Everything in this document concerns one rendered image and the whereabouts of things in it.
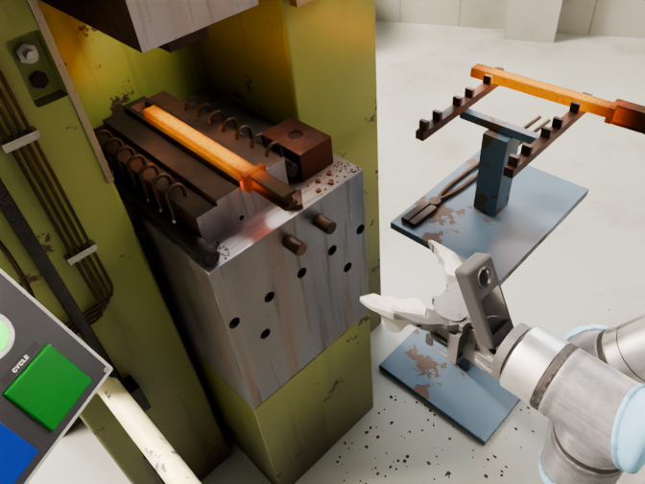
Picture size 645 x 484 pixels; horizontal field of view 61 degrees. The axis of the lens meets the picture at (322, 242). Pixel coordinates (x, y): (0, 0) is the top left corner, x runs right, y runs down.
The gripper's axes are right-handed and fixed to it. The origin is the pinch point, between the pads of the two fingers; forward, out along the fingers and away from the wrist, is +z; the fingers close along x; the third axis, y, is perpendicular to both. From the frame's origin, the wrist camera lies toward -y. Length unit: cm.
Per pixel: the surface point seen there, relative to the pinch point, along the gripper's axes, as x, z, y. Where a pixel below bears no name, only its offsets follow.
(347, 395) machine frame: 12, 27, 80
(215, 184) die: -5.5, 36.9, 0.8
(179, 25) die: -6.3, 33.0, -28.8
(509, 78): 65, 22, 5
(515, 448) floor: 40, -11, 100
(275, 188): -0.8, 25.2, -1.4
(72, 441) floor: -52, 88, 100
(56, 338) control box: -40.5, 20.9, -3.7
